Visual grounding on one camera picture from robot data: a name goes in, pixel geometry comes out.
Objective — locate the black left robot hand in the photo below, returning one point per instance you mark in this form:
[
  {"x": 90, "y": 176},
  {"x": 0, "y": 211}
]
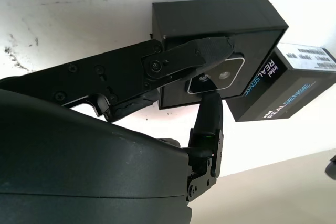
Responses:
[{"x": 331, "y": 169}]

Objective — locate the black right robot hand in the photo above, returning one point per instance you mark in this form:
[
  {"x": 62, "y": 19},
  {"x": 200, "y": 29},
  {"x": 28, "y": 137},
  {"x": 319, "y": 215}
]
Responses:
[{"x": 78, "y": 161}]

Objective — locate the black RealSense box lid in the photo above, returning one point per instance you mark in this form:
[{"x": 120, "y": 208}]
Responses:
[{"x": 288, "y": 95}]

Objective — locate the black box base with insert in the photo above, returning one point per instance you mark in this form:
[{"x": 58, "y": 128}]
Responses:
[{"x": 215, "y": 16}]

